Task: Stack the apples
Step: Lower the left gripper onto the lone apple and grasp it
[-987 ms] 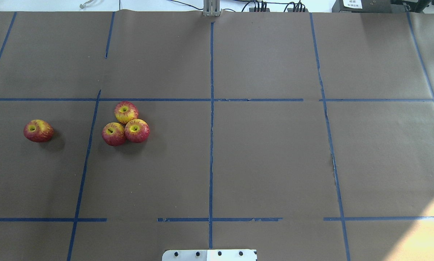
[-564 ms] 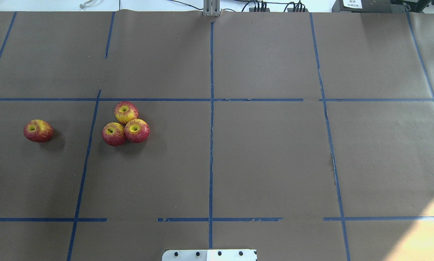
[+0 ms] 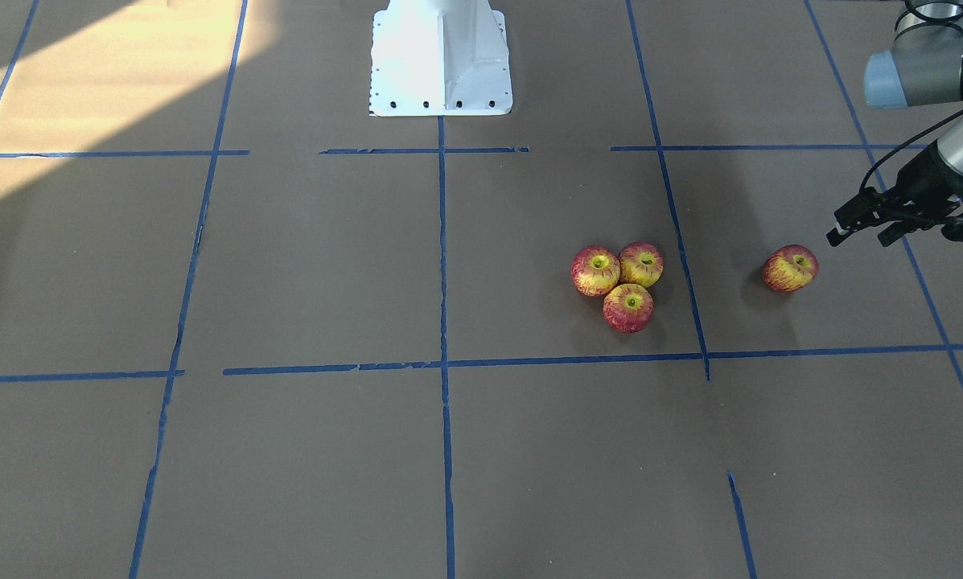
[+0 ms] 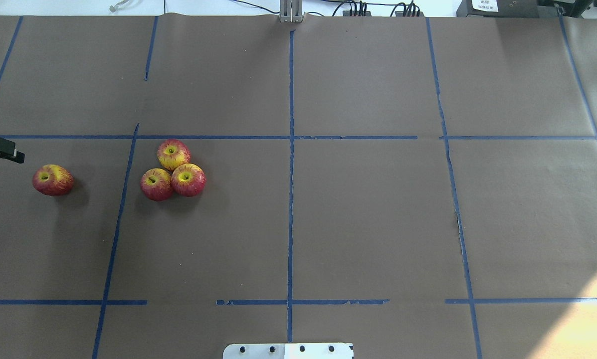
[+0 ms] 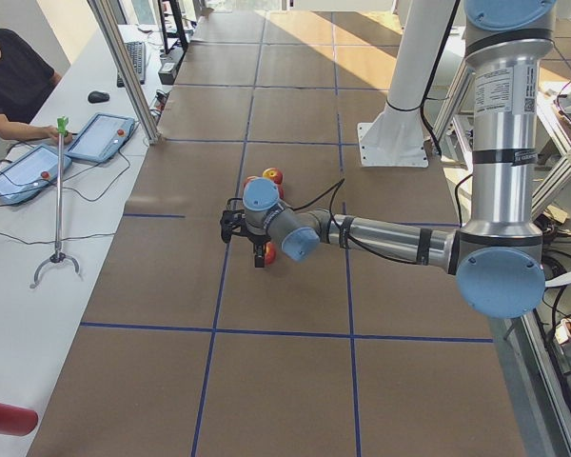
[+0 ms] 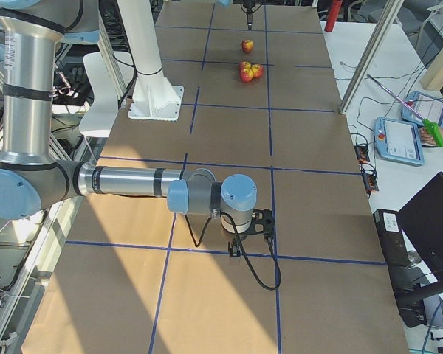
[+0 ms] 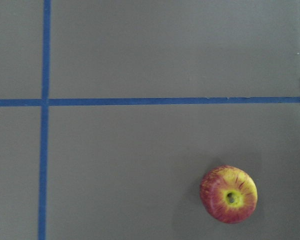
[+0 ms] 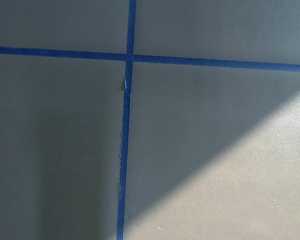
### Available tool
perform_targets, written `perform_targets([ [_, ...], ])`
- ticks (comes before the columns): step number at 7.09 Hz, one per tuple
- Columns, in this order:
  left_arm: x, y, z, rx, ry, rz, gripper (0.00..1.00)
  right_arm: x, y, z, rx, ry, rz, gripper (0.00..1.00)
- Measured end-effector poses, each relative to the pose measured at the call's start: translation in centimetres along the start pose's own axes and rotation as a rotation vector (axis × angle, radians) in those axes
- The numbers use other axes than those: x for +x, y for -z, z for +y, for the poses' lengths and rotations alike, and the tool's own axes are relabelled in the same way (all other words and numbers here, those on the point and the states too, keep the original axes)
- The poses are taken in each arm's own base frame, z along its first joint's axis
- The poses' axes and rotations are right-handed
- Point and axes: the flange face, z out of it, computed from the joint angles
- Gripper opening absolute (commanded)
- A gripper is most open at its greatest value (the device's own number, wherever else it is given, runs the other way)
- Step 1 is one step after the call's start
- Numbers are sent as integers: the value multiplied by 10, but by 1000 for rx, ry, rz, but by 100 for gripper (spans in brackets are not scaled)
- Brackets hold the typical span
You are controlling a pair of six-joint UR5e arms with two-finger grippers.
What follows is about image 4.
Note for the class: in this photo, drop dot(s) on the lone red yellow apple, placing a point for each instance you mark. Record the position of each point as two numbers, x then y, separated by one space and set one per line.
53 180

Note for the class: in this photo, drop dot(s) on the apple toward arm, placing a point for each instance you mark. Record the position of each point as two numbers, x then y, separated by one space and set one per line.
155 184

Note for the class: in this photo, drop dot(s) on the apple nearest robot base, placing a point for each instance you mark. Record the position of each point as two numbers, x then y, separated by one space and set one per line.
188 180

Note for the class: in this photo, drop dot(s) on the apple nearest table edge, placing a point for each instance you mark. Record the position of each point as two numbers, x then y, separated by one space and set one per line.
172 153

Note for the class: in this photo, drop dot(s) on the black computer box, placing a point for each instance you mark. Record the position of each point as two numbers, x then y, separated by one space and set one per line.
498 8

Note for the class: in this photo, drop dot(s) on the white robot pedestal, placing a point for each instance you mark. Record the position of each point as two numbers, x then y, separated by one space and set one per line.
289 351

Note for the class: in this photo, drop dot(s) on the aluminium frame post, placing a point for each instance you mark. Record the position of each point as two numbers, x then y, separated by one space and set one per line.
291 11

